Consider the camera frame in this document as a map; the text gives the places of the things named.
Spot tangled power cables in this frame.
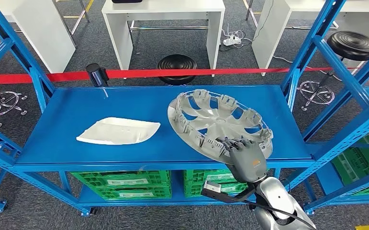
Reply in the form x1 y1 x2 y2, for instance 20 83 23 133
219 25 255 51

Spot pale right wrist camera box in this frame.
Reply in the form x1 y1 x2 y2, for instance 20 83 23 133
201 180 224 199

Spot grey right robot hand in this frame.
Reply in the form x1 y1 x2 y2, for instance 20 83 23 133
216 137 268 184

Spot black barrier belt post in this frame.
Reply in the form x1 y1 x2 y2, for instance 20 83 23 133
85 63 110 87

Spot red barrier belt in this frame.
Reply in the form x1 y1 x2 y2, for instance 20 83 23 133
0 66 369 86

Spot black round stool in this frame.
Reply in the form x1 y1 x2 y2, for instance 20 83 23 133
298 31 369 112
0 68 28 128
157 54 198 86

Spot white plastic cover part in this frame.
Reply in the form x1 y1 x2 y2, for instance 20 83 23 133
76 117 161 146

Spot white desk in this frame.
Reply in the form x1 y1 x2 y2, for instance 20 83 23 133
0 0 90 74
251 0 369 77
101 0 226 79

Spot silver plastic wheel hubcap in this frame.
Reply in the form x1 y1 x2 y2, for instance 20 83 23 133
167 89 274 165

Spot white floor cable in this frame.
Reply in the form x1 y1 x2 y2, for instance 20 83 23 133
272 54 344 82

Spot white power strip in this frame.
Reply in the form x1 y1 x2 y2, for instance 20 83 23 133
223 34 242 46

